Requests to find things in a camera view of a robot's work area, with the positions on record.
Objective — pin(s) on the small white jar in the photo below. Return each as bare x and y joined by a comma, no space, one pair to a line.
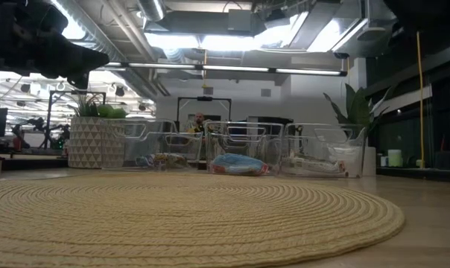
384,161

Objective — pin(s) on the red background object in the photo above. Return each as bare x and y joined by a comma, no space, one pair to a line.
17,143

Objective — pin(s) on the dark side table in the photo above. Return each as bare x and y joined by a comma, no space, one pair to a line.
24,162

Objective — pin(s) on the grey ceiling unit box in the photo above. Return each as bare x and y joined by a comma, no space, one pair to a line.
240,20

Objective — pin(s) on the background black robot arm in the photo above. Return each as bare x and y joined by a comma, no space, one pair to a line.
38,124

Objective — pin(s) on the round silver air duct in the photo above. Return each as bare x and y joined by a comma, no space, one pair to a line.
152,9

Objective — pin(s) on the grey square wall panel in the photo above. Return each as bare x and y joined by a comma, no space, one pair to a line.
266,92
208,91

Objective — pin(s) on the person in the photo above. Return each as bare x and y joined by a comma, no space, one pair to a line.
199,121

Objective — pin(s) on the succulent in patterned white pot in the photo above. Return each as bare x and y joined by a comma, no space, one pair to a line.
87,143

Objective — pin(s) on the white green granola bar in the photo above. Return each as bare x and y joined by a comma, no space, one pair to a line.
322,169

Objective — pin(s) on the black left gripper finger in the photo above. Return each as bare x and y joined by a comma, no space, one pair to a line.
83,63
50,18

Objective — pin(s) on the snake plant in white pot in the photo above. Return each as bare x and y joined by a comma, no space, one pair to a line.
359,108

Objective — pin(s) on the pale green candle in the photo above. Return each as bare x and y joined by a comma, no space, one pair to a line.
395,158

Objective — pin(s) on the ceiling security camera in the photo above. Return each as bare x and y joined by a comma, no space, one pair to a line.
341,55

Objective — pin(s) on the clear plastic bin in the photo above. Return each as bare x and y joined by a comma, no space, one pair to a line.
180,145
273,145
355,156

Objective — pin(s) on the black gantry frame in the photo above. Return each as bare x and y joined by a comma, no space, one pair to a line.
204,99
76,92

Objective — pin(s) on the green brown granola bar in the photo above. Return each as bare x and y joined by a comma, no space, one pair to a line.
169,161

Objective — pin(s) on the round woven straw placemat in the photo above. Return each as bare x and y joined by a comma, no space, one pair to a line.
173,216

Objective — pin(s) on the long linear ceiling light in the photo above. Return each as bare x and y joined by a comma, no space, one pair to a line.
232,68

